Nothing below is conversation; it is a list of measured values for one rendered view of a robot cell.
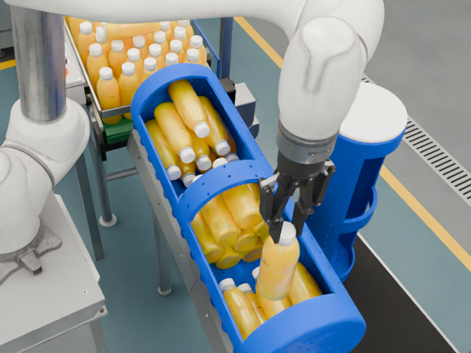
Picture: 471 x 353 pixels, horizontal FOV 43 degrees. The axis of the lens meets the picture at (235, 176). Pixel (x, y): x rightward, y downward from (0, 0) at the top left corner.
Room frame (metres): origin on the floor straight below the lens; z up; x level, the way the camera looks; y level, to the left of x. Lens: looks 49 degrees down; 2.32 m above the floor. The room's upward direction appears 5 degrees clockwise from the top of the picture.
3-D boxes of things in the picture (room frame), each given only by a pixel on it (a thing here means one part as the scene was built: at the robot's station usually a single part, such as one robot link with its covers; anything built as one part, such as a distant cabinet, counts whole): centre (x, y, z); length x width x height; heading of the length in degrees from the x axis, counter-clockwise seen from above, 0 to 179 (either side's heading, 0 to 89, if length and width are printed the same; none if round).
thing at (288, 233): (0.64, -0.10, 1.44); 0.04 x 0.04 x 0.02
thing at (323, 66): (0.65, -0.10, 1.80); 0.13 x 0.11 x 0.16; 162
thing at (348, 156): (1.44, -0.39, 0.59); 0.28 x 0.28 x 0.88
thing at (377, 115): (1.44, -0.39, 1.03); 0.28 x 0.28 x 0.01
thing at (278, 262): (0.64, -0.10, 1.34); 0.07 x 0.07 x 0.19
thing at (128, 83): (1.47, 0.37, 0.99); 0.07 x 0.07 x 0.19
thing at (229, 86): (1.53, 0.07, 0.95); 0.10 x 0.07 x 0.10; 117
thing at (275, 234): (0.63, -0.08, 1.47); 0.03 x 0.01 x 0.07; 27
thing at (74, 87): (1.45, 0.58, 1.05); 0.20 x 0.10 x 0.10; 27
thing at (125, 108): (1.47, 0.27, 0.96); 0.40 x 0.01 x 0.03; 117
